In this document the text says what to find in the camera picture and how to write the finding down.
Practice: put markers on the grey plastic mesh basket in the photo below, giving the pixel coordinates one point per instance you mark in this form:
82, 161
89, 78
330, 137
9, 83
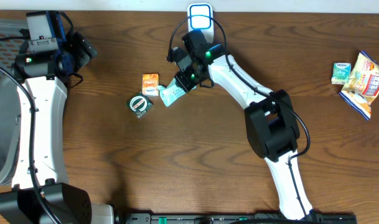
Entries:
10, 109

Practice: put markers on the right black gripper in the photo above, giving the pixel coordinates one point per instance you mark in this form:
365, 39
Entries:
186, 85

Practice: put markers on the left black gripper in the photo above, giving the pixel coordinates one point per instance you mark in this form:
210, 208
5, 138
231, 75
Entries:
83, 55

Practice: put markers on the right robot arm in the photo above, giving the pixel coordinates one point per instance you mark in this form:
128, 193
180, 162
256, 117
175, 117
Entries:
272, 126

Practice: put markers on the light green wipes packet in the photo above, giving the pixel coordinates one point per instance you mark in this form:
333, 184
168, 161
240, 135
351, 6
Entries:
170, 93

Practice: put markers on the dark green round-label packet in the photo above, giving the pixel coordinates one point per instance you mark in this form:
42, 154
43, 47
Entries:
139, 104

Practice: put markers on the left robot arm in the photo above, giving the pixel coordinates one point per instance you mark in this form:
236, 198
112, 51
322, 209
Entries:
40, 190

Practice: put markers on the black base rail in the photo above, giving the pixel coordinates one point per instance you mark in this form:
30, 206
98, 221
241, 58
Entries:
266, 218

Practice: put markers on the teal tissue pack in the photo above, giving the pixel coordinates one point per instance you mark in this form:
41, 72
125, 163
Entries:
341, 73

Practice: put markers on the orange tissue pack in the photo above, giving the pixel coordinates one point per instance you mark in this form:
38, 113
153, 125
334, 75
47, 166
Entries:
150, 82

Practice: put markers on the yellow snack chip bag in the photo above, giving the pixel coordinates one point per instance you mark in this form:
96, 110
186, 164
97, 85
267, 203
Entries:
363, 85

